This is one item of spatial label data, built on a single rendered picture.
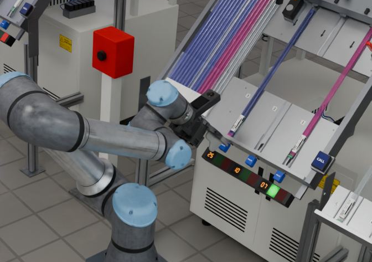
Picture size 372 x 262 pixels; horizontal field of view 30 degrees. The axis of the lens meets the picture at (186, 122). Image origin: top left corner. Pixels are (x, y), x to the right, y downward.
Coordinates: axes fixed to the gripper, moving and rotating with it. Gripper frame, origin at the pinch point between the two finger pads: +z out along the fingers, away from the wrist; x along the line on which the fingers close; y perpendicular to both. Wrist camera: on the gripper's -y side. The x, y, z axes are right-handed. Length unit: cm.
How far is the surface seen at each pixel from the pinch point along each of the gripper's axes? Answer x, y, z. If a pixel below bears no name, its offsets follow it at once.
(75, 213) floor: -73, 49, 59
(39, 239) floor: -69, 65, 43
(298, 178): 28.2, -2.3, 8.5
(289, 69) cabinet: -31, -53, 72
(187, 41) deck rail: -35.9, -26.5, 8.7
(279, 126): 12.7, -14.0, 9.8
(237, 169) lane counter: 8.0, 4.1, 10.8
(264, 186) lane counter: 19.2, 4.5, 10.8
